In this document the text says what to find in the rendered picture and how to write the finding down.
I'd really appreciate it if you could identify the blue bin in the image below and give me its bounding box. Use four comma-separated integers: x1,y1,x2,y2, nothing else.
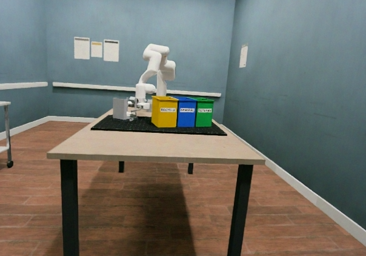
174,97,197,127

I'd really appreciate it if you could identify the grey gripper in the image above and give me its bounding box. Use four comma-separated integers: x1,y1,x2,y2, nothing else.
128,101,150,113

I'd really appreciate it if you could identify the green open bin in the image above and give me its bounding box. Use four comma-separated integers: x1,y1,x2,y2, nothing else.
191,98,214,127

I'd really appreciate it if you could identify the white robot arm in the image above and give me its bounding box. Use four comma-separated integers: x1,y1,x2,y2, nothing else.
129,44,176,104

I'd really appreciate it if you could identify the yellow open bin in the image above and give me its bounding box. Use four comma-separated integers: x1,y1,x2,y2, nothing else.
151,96,179,127

